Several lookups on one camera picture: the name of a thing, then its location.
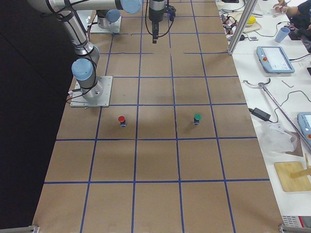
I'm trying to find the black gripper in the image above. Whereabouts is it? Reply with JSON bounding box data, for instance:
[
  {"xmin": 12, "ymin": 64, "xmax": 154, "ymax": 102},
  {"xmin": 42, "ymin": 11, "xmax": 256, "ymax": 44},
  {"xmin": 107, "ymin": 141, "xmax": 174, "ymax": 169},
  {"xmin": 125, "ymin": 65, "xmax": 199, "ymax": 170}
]
[{"xmin": 152, "ymin": 21, "xmax": 159, "ymax": 44}]

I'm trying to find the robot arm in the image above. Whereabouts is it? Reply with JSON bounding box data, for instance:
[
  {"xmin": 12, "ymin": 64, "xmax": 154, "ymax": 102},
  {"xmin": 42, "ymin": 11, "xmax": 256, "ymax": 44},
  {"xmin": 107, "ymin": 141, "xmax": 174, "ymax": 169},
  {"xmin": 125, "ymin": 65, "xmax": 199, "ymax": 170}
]
[
  {"xmin": 96, "ymin": 0, "xmax": 176, "ymax": 44},
  {"xmin": 28, "ymin": 0, "xmax": 142, "ymax": 102}
]

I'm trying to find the red push button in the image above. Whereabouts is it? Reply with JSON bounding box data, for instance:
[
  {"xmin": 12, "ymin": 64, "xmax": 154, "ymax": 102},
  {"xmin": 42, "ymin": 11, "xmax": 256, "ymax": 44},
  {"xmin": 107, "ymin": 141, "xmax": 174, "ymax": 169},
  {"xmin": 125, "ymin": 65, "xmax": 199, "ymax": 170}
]
[{"xmin": 118, "ymin": 116, "xmax": 127, "ymax": 127}]

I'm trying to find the green push button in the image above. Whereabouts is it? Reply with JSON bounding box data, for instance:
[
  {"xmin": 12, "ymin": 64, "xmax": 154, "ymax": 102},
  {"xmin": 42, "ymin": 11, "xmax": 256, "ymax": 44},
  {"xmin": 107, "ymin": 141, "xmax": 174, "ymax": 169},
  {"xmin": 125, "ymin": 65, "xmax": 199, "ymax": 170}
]
[{"xmin": 193, "ymin": 114, "xmax": 202, "ymax": 125}]

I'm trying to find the person's hand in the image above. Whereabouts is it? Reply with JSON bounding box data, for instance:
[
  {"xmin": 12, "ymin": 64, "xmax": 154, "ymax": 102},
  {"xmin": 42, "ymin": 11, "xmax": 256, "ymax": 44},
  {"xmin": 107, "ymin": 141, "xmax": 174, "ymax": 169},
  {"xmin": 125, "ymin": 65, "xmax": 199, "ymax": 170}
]
[{"xmin": 273, "ymin": 0, "xmax": 290, "ymax": 14}]

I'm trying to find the yellow ball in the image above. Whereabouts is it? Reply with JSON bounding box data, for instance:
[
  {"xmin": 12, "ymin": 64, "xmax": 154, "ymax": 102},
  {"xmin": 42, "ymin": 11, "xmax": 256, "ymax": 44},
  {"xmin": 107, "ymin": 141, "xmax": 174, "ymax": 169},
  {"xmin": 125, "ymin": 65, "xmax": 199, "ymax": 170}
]
[{"xmin": 246, "ymin": 16, "xmax": 256, "ymax": 26}]

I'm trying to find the metal walking cane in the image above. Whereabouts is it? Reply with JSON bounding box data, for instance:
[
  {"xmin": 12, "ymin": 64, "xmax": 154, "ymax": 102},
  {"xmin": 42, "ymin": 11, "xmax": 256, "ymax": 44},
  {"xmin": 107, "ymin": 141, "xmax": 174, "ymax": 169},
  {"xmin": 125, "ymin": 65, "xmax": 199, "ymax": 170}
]
[{"xmin": 242, "ymin": 78, "xmax": 311, "ymax": 150}]

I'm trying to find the upper teach pendant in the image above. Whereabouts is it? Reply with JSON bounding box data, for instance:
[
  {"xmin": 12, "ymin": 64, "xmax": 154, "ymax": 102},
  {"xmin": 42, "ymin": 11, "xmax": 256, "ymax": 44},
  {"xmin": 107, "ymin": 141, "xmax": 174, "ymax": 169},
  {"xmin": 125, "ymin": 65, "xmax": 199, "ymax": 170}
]
[{"xmin": 256, "ymin": 46, "xmax": 295, "ymax": 74}]

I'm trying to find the teach pendant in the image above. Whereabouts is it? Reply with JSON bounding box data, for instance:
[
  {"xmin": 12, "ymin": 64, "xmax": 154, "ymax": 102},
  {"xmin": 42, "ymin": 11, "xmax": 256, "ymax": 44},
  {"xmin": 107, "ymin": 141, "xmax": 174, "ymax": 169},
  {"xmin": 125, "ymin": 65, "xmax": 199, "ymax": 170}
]
[
  {"xmin": 256, "ymin": 46, "xmax": 295, "ymax": 74},
  {"xmin": 297, "ymin": 112, "xmax": 311, "ymax": 150}
]

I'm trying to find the blue plastic cup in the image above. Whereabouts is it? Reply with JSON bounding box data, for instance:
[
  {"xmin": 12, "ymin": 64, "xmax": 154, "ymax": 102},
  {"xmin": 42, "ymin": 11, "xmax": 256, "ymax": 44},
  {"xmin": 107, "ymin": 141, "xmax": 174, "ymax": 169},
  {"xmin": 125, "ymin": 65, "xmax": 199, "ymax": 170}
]
[{"xmin": 275, "ymin": 27, "xmax": 291, "ymax": 43}]

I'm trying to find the black power adapter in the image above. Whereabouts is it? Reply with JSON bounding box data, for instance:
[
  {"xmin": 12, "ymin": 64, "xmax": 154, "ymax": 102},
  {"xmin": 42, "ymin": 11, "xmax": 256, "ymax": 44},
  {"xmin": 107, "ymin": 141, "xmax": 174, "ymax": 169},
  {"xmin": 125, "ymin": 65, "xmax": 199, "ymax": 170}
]
[{"xmin": 249, "ymin": 108, "xmax": 271, "ymax": 121}]

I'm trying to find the clear plastic bag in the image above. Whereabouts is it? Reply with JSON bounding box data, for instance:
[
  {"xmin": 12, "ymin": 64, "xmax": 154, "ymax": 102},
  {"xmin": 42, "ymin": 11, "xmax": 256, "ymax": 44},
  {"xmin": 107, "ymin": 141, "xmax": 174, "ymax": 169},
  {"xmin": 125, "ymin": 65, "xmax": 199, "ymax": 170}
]
[{"xmin": 255, "ymin": 122, "xmax": 298, "ymax": 156}]

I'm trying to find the lower teach pendant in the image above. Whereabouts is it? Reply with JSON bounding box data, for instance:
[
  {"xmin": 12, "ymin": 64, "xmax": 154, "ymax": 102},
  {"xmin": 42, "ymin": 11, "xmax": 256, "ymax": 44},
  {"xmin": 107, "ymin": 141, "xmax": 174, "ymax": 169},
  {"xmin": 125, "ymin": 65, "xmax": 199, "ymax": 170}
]
[{"xmin": 297, "ymin": 112, "xmax": 311, "ymax": 150}]

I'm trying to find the wooden cutting board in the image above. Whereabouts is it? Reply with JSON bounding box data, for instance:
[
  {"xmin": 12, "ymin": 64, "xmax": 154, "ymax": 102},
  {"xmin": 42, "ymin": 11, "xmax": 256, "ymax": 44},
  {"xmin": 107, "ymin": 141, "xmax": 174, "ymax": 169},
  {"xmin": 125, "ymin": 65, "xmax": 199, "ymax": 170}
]
[{"xmin": 274, "ymin": 162, "xmax": 311, "ymax": 192}]

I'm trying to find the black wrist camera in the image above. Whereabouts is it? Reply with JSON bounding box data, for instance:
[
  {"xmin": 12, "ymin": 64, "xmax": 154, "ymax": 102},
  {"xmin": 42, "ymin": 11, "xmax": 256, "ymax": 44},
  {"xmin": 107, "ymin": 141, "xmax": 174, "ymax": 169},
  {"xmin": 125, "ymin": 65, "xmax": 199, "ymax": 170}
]
[{"xmin": 167, "ymin": 5, "xmax": 176, "ymax": 22}]

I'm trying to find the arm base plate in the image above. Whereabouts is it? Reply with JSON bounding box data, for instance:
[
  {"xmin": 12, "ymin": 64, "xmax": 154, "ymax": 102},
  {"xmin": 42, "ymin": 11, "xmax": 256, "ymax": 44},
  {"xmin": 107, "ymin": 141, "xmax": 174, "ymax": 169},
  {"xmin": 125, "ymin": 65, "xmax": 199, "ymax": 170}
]
[
  {"xmin": 69, "ymin": 76, "xmax": 113, "ymax": 107},
  {"xmin": 90, "ymin": 16, "xmax": 121, "ymax": 34}
]

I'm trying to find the aluminium side post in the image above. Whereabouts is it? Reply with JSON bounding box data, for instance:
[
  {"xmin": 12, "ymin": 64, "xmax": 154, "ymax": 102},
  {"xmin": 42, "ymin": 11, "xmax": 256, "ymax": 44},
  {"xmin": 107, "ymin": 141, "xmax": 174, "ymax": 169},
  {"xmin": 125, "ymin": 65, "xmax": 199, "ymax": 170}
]
[{"xmin": 227, "ymin": 0, "xmax": 257, "ymax": 55}]

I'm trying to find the left corner metal bracket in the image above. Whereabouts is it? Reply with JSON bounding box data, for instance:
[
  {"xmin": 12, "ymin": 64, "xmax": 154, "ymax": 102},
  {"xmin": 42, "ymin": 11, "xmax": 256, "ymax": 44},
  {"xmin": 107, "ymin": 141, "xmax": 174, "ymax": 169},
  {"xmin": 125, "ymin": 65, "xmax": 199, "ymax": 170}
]
[{"xmin": 0, "ymin": 225, "xmax": 40, "ymax": 233}]

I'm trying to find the corner metal bracket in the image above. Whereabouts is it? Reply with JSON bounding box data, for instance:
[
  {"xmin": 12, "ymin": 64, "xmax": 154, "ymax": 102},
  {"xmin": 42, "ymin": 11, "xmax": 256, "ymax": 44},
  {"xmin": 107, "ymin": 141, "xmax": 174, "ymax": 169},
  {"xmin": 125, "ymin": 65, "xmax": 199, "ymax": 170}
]
[
  {"xmin": 278, "ymin": 224, "xmax": 311, "ymax": 233},
  {"xmin": 0, "ymin": 225, "xmax": 40, "ymax": 233}
]

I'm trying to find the right corner metal bracket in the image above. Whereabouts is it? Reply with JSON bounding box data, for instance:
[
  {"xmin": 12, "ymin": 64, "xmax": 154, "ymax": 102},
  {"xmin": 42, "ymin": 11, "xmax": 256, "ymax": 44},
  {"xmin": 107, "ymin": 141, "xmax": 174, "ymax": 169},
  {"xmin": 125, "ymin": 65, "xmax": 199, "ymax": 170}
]
[{"xmin": 278, "ymin": 224, "xmax": 311, "ymax": 233}]

